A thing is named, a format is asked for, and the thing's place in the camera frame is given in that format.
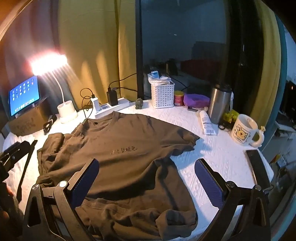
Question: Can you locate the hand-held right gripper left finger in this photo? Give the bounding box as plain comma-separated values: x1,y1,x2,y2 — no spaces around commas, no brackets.
22,158,100,241

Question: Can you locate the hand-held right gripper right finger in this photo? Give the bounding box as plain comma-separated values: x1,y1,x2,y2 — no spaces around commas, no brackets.
195,158,271,241

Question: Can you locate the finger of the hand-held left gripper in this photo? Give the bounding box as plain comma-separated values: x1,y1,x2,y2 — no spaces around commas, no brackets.
0,141,31,164

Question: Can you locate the brown t-shirt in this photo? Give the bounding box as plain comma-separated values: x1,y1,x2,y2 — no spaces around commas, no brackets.
36,111,200,241

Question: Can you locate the person's left hand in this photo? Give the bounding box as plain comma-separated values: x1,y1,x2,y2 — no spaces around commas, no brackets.
0,183,15,224

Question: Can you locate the white smooth cloth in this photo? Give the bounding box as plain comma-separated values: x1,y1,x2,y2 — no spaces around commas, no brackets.
2,132,50,216

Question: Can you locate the cardboard box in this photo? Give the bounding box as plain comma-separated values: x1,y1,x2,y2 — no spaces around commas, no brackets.
8,96,52,137

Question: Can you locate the white textured bedspread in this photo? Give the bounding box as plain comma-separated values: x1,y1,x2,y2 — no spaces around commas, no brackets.
2,102,274,241

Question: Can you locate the black phone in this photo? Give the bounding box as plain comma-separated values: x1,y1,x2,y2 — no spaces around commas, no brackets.
245,149,271,192

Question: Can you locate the tablet with lit screen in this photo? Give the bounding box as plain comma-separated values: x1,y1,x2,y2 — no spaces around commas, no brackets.
8,75,41,117

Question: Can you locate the white squeeze tube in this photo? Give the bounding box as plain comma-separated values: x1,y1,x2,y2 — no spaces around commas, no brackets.
196,110,218,135

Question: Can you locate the white desk lamp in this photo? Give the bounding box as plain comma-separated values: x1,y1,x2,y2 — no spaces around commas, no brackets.
30,53,78,124

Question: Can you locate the white bear print mug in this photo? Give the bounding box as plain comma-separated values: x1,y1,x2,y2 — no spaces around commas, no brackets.
231,114,265,147

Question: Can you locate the yellow plastic bag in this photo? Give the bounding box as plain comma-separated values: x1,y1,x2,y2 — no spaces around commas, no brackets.
222,110,239,123

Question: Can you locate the steel tumbler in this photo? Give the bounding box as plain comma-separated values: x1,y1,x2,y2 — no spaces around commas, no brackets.
208,83,233,125

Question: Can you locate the purple cloth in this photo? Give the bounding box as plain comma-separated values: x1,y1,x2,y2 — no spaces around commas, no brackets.
183,94,210,108

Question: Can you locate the white power strip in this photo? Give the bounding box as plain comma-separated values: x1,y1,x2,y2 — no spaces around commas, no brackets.
94,97,131,117

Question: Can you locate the black charger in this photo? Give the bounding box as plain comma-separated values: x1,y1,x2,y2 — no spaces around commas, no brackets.
106,90,119,106

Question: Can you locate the red can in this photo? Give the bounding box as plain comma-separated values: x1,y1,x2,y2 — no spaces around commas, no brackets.
174,91,185,106

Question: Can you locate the white plastic basket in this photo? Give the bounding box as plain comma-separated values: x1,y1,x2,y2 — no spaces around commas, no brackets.
151,81,175,109

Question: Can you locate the dark cluttered shelf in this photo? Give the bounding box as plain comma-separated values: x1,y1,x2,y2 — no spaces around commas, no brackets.
276,79,296,167

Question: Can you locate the clear plastic bag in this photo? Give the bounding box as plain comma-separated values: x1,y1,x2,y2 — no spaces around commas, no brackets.
148,72,173,86

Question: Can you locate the yellow curtain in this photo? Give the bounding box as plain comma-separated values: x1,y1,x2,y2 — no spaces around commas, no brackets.
254,7,282,144
58,0,139,109

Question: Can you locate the dark window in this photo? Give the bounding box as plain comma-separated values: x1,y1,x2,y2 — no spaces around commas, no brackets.
135,0,264,102

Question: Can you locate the black strap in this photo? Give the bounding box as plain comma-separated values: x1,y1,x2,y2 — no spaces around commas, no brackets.
16,140,38,202

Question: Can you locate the black cable bundle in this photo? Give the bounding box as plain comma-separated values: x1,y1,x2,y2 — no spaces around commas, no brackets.
43,115,58,135

